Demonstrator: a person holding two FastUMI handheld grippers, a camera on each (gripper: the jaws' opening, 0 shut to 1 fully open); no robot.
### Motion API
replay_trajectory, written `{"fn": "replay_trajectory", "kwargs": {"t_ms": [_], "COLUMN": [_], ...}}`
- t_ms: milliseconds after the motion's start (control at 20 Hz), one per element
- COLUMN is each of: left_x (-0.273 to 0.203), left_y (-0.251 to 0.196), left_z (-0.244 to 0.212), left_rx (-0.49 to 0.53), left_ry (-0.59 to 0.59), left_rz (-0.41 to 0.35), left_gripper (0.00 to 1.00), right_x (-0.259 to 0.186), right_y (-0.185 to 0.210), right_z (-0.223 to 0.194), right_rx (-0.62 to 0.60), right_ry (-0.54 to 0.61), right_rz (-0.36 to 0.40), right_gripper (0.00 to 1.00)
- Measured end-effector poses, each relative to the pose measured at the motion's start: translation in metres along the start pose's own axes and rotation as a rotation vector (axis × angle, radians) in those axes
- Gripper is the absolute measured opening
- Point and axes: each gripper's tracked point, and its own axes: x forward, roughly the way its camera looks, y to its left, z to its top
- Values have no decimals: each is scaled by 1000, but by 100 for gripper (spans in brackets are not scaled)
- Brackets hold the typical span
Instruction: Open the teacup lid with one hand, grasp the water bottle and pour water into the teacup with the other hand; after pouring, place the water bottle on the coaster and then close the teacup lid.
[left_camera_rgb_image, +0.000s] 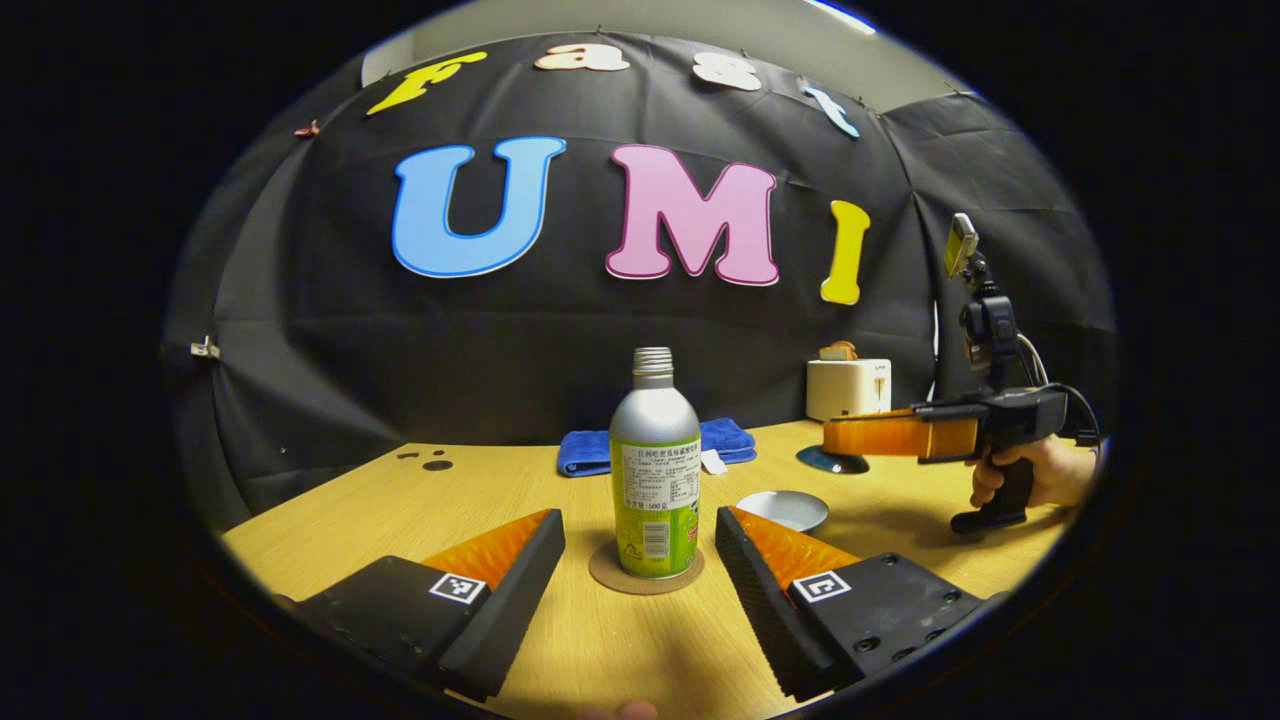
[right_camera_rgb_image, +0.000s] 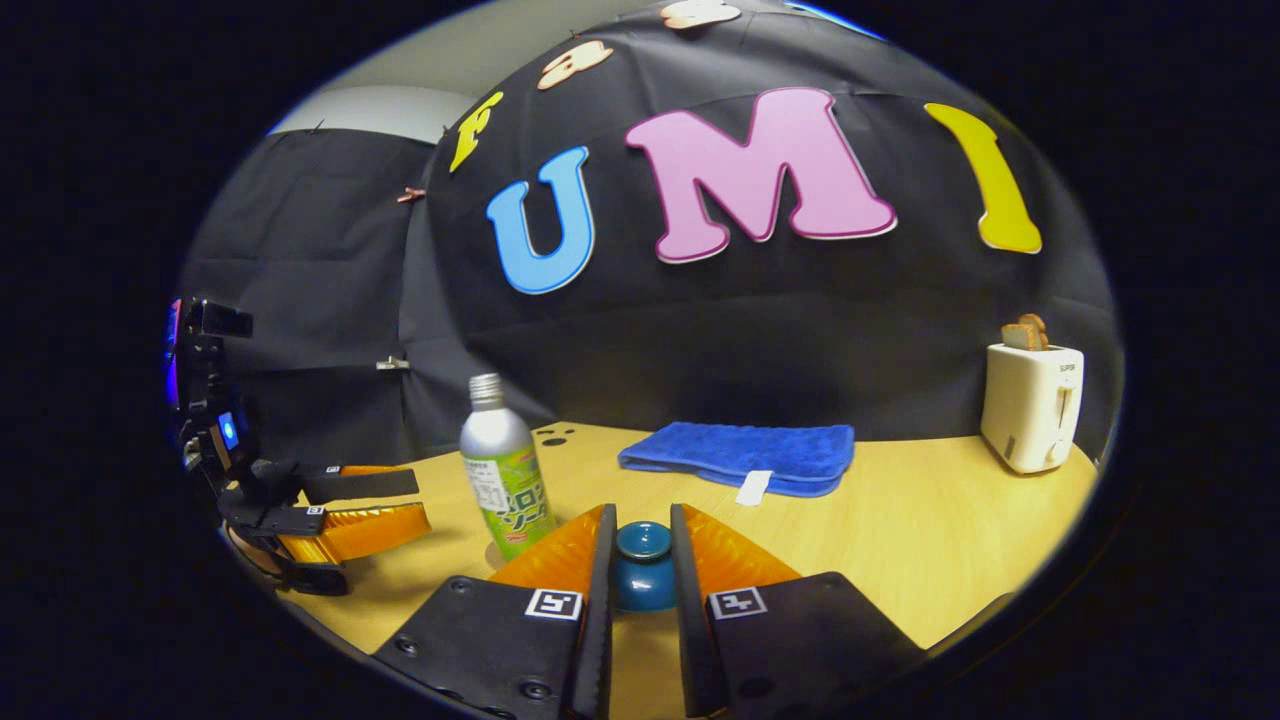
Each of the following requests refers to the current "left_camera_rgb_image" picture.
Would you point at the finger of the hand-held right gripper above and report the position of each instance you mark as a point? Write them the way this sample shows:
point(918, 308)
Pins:
point(880, 435)

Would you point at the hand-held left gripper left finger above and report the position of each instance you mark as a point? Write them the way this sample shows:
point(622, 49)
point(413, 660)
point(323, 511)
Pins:
point(515, 600)

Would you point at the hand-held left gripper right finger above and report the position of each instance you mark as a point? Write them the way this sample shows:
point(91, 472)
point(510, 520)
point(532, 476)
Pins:
point(755, 600)

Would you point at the teal teacup lid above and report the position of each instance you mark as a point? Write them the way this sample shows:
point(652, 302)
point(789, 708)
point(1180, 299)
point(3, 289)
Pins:
point(830, 464)

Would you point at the round brown coaster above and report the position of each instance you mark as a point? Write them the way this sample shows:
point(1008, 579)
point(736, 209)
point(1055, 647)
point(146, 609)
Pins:
point(605, 575)

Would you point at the teal teacup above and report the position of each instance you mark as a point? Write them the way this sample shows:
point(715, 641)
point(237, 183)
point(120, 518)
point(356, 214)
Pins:
point(780, 508)

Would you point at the silver green-label water bottle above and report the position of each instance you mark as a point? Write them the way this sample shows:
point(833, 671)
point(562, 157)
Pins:
point(655, 420)

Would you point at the white toaster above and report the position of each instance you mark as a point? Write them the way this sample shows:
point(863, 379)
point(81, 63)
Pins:
point(845, 390)

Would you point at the toast slice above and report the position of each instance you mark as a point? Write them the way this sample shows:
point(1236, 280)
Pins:
point(830, 353)
point(850, 350)

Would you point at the blue towel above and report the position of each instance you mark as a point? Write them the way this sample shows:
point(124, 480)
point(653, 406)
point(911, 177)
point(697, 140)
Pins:
point(585, 450)

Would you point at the black backdrop cloth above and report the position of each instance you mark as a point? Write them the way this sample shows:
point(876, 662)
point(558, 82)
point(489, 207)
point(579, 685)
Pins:
point(500, 350)

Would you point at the silver clip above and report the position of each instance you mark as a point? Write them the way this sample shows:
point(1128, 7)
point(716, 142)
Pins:
point(205, 348)

